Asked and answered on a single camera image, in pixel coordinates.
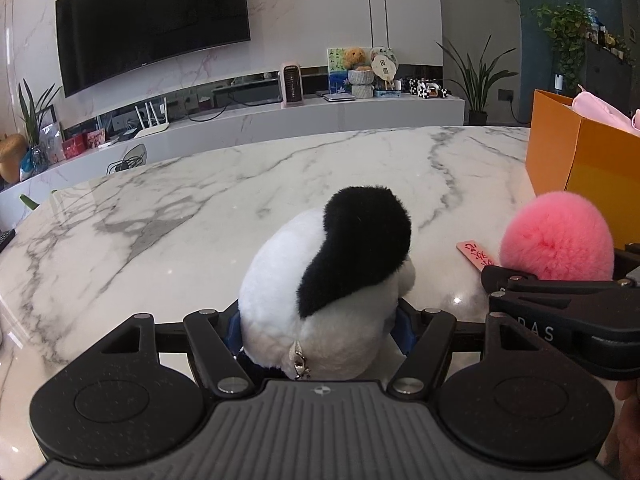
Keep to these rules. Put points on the white and black plush toy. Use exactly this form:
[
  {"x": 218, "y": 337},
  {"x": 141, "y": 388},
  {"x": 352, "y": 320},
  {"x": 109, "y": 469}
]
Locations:
[{"x": 320, "y": 310}]

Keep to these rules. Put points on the round paper fan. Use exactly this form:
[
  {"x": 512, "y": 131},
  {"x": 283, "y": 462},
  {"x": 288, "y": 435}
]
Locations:
[{"x": 385, "y": 65}]

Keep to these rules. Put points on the green plastic toy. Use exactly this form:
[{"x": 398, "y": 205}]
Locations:
[{"x": 30, "y": 201}]

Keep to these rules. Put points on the orange cardboard box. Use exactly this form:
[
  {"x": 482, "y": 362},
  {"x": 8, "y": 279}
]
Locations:
[{"x": 595, "y": 175}]

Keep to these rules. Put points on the brown gourd ornament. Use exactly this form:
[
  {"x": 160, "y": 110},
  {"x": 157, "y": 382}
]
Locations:
[{"x": 11, "y": 157}]

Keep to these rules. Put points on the green and blue picture board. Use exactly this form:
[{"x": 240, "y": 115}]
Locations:
[{"x": 336, "y": 72}]

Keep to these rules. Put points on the silver laptop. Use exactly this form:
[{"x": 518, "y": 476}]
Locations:
[{"x": 339, "y": 97}]

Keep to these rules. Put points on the black and white cow toys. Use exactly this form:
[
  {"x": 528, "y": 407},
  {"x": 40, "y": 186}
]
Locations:
[{"x": 425, "y": 89}]

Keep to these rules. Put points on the blue water bottle with pump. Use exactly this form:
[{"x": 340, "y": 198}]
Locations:
[{"x": 558, "y": 82}]

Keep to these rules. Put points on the tall potted plant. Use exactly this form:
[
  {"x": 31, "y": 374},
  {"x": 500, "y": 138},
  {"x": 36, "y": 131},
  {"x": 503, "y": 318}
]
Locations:
[{"x": 477, "y": 115}]

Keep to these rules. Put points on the black curved television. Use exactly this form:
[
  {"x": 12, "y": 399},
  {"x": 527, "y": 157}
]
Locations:
[{"x": 150, "y": 20}]

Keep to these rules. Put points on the pink space heater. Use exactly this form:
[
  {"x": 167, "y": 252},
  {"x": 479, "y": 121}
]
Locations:
[{"x": 291, "y": 85}]

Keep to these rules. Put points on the trailing ivy plant on cabinet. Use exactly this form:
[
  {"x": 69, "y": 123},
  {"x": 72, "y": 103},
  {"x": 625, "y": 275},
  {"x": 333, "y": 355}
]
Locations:
[{"x": 565, "y": 30}]

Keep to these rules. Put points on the white router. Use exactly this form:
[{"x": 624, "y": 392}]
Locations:
[{"x": 152, "y": 127}]

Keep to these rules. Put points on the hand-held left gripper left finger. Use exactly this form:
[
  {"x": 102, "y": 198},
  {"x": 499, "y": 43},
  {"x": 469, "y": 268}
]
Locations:
[{"x": 232, "y": 332}]

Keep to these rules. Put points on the leafy plant in blue vase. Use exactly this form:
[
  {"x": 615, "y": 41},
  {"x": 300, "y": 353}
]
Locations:
[{"x": 34, "y": 125}]

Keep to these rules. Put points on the red gift box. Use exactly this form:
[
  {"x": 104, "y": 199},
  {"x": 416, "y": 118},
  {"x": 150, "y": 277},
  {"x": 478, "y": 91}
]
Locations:
[
  {"x": 96, "y": 139},
  {"x": 74, "y": 147}
]

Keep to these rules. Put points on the dark grey cabinet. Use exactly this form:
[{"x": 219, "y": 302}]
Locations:
[{"x": 610, "y": 80}]

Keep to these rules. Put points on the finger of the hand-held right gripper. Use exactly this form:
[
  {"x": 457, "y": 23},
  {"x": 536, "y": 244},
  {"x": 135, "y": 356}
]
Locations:
[
  {"x": 550, "y": 285},
  {"x": 629, "y": 260}
]

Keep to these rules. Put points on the pink pouch with red charm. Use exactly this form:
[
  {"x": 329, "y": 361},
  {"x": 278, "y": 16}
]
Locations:
[{"x": 600, "y": 107}]

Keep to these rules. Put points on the black remote control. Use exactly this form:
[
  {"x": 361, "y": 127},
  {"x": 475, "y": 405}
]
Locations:
[{"x": 6, "y": 240}]

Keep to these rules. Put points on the brown teddy bear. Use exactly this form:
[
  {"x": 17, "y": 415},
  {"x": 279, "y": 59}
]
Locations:
[{"x": 356, "y": 58}]

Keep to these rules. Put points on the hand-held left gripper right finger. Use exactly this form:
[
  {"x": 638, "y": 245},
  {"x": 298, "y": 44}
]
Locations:
[{"x": 406, "y": 332}]

